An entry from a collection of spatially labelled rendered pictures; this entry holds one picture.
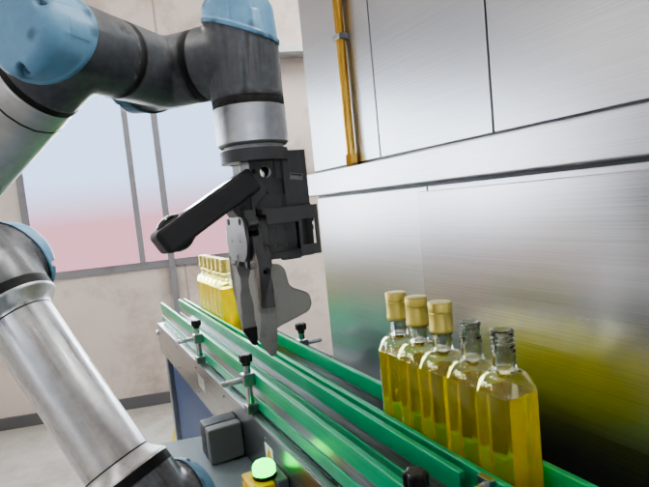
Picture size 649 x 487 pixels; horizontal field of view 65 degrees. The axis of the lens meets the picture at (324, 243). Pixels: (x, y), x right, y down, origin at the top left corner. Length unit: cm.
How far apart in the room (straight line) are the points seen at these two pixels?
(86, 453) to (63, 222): 322
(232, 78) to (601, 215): 47
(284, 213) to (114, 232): 332
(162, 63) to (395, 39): 61
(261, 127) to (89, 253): 338
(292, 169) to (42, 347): 40
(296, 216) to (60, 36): 26
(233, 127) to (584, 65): 46
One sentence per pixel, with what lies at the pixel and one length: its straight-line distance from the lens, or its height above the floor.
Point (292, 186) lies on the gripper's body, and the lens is 55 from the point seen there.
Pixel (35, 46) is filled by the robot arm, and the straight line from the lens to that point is 48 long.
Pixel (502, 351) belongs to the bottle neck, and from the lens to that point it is 67.
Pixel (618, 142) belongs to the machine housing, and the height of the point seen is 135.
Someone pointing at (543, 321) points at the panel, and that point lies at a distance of 80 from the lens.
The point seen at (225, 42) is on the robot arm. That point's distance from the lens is 54.
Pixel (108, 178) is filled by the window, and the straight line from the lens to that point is 382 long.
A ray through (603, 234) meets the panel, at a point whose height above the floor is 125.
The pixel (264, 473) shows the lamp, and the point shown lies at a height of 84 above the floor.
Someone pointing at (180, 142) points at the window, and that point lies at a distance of 379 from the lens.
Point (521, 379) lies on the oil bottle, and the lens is 68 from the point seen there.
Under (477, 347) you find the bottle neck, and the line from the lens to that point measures 72.
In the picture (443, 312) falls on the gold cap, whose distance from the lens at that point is 75.
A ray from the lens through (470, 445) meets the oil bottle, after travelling 75.
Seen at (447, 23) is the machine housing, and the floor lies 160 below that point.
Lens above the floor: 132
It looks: 5 degrees down
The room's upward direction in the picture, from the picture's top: 6 degrees counter-clockwise
